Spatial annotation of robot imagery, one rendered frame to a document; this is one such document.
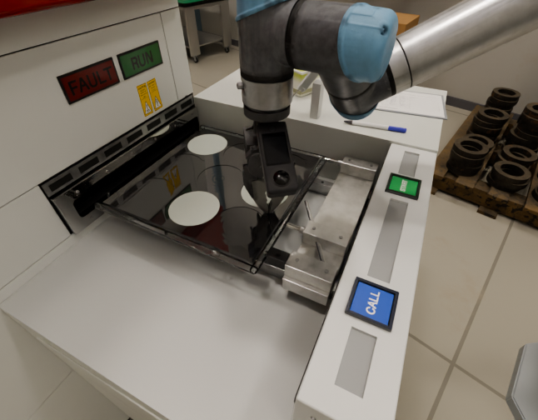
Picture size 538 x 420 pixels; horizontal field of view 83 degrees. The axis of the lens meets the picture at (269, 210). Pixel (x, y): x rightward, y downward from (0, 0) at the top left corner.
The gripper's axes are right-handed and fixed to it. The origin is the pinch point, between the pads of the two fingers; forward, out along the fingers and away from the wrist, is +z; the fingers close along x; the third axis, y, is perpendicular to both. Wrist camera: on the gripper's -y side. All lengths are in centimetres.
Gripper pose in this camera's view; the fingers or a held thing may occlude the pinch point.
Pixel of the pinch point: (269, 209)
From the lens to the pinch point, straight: 57.9
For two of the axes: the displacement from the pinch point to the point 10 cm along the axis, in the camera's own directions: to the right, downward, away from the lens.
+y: -1.5, -6.8, 7.2
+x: -9.9, 1.0, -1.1
